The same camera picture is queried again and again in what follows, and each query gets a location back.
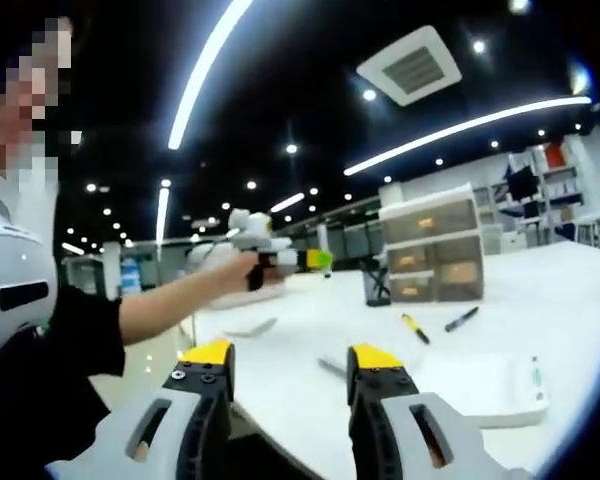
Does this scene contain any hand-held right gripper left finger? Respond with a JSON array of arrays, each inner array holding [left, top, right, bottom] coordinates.
[[43, 338, 237, 480]]

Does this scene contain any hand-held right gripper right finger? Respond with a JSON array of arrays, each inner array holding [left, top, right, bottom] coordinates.
[[346, 342, 532, 480]]

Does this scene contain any thick white note pad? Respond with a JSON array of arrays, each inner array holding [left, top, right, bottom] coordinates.
[[413, 349, 550, 430]]

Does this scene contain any white sticky note stack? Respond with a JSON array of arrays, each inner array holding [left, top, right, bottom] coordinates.
[[223, 317, 280, 338]]

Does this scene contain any yellow black pen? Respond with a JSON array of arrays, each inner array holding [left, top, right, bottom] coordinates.
[[400, 313, 432, 346]]

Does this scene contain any black marker pen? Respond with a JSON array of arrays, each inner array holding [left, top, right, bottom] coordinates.
[[444, 305, 481, 334]]

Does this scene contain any white desk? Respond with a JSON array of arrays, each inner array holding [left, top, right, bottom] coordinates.
[[189, 239, 600, 476]]

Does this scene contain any person's left hand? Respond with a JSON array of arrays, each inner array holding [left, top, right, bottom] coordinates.
[[214, 247, 289, 297]]

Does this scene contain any black mesh pen holder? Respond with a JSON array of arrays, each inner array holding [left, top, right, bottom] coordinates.
[[362, 257, 394, 307]]

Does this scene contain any group of ceiling spotlights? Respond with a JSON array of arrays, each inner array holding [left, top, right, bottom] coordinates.
[[64, 0, 581, 249]]

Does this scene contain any person's black clothing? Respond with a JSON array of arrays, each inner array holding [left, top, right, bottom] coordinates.
[[0, 284, 351, 480]]

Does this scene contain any blue standing banner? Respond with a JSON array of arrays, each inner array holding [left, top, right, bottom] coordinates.
[[120, 253, 143, 292]]

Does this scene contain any plastic drawer cabinet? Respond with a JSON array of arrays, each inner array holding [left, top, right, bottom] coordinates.
[[378, 182, 485, 305]]

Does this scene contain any long ceiling light strip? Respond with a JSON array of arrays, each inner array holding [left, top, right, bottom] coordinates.
[[167, 0, 255, 151], [343, 95, 593, 177]]

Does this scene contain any ceiling air vent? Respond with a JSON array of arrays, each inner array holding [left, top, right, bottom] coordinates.
[[355, 24, 464, 108]]

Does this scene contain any black monitor on shelf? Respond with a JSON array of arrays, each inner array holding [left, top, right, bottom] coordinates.
[[507, 166, 541, 200]]

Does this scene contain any white shelf unit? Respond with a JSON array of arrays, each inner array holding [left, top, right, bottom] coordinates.
[[479, 139, 600, 249]]

